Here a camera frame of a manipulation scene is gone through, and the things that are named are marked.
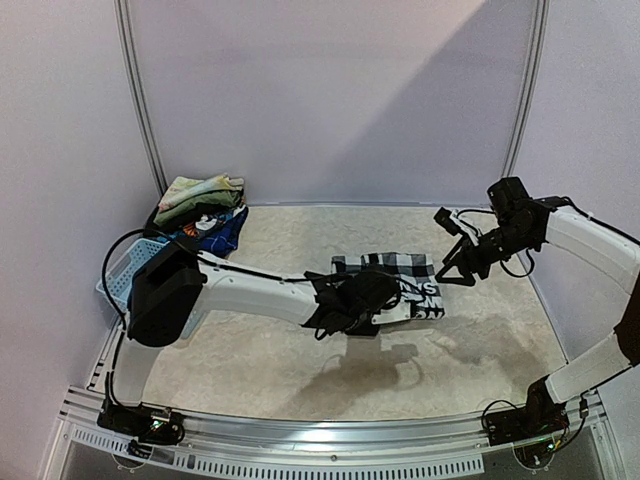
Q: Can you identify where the black white checkered shirt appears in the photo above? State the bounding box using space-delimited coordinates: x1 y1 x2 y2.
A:
331 252 445 320

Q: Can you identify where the floral pastel cloth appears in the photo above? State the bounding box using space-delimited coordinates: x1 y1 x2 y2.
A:
158 174 245 212

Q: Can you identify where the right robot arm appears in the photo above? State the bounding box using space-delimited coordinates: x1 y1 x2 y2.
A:
434 177 639 436

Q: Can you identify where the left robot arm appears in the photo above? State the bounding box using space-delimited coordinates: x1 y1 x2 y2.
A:
105 245 400 434

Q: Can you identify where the blue patterned garment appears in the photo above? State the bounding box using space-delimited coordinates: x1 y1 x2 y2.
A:
168 205 249 258

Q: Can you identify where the green folded garment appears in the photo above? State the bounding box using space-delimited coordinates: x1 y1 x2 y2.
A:
152 190 243 227

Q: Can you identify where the light blue plastic basket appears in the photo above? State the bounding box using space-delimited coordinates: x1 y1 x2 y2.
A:
95 237 201 346

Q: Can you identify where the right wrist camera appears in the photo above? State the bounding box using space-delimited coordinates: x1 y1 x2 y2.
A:
434 207 481 245

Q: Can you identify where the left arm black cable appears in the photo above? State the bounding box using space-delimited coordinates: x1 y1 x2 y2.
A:
100 227 401 406

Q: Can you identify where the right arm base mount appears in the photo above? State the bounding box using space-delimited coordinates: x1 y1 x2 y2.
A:
480 377 589 452

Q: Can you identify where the aluminium front rail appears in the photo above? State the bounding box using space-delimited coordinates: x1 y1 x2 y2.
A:
44 387 625 479

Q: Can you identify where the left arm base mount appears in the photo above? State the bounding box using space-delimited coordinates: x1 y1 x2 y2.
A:
97 389 186 446

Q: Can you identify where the right aluminium frame post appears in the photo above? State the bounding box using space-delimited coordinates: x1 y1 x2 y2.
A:
500 0 550 177

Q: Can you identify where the aluminium frame post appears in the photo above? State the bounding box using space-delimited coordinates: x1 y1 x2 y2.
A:
500 0 550 177
114 0 168 196

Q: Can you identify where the left aluminium frame post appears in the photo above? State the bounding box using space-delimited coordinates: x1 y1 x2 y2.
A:
114 0 168 196

